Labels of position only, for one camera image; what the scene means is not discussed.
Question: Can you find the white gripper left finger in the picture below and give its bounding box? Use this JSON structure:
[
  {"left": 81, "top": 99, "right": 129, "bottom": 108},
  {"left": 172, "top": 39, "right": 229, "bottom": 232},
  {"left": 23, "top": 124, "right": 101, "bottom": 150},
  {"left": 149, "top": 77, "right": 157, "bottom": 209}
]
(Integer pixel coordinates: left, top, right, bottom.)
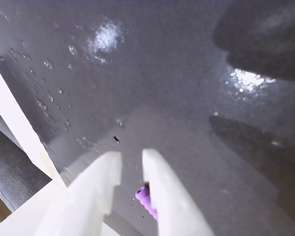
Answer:
[{"left": 35, "top": 151, "right": 122, "bottom": 236}]

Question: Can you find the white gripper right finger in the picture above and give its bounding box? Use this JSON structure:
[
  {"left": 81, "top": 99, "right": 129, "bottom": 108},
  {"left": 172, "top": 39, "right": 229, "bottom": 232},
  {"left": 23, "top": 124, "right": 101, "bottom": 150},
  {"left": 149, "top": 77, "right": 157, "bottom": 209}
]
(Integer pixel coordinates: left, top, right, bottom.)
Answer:
[{"left": 142, "top": 148, "right": 215, "bottom": 236}]

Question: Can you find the purple ribbed pen grip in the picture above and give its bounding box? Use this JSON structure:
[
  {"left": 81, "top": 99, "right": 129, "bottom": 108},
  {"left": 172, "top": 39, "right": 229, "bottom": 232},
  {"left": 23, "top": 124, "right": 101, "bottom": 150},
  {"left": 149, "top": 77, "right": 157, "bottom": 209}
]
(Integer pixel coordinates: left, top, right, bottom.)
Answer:
[{"left": 135, "top": 186, "right": 159, "bottom": 221}]

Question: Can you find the dark grey table mat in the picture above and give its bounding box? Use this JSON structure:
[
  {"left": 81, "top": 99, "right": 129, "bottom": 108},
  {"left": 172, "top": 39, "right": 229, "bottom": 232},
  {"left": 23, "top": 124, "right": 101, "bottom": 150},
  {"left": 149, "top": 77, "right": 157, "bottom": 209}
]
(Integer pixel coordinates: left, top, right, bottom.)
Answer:
[{"left": 0, "top": 0, "right": 295, "bottom": 236}]

